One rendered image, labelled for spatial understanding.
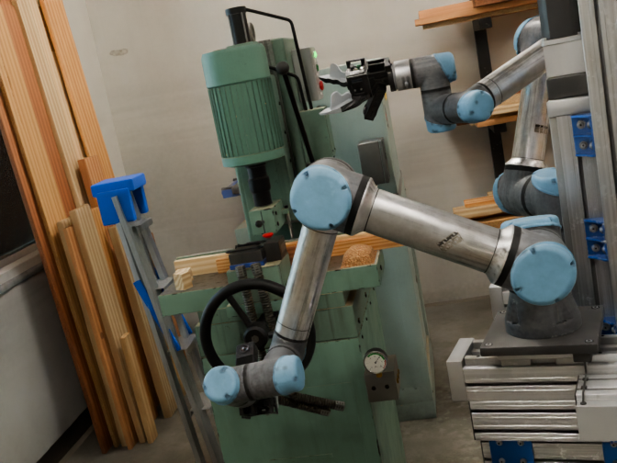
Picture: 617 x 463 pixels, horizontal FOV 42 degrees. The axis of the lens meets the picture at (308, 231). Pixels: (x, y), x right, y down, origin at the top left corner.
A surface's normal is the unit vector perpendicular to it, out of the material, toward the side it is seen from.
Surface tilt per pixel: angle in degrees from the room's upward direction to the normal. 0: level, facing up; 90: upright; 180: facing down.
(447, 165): 90
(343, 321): 90
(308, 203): 86
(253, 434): 90
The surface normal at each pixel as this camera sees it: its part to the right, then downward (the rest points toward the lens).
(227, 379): -0.27, -0.26
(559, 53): -0.38, 0.25
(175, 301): -0.14, 0.22
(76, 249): 0.96, -0.19
